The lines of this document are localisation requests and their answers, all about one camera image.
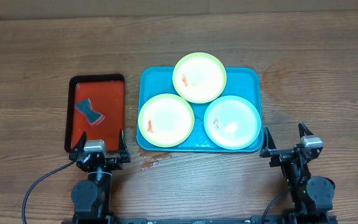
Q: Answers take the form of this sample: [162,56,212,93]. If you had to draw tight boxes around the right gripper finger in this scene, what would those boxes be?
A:
[262,126,276,152]
[298,122,313,138]

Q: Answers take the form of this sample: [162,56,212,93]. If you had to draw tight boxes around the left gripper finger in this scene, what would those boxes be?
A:
[73,131,87,152]
[118,129,127,152]

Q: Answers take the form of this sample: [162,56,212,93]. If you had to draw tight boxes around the light blue plate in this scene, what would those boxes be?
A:
[203,95,262,151]

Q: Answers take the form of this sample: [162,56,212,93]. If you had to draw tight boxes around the green plate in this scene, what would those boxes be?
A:
[172,52,227,104]
[137,93,195,148]

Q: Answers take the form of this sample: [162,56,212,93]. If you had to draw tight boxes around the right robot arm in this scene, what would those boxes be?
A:
[256,122,337,223]

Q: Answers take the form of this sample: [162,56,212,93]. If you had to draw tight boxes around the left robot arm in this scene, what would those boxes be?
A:
[69,130,131,223]

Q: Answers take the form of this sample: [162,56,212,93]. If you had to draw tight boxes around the red and black tray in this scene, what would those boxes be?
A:
[64,73,125,152]

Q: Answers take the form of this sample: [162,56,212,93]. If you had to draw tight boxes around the blue plastic tray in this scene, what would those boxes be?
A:
[136,67,262,153]

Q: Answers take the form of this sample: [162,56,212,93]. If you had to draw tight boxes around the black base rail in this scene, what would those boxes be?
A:
[61,214,338,224]

